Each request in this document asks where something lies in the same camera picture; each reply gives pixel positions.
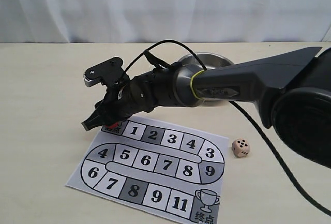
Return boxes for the beige wooden die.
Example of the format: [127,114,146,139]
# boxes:
[231,139,250,157]

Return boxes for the red cylinder game piece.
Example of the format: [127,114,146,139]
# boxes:
[105,123,118,129]

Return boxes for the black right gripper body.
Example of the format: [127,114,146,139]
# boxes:
[93,78,137,126]

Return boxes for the white curtain backdrop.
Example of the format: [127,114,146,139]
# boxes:
[1,0,330,43]

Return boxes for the black braided cable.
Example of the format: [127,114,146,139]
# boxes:
[123,39,331,213]

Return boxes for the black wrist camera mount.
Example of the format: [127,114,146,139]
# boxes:
[83,57,130,87]

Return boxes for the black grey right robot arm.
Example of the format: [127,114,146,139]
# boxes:
[82,47,330,167]

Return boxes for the printed paper game board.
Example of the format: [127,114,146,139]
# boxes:
[67,116,229,223]

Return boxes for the stainless steel round bowl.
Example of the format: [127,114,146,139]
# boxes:
[179,52,234,107]

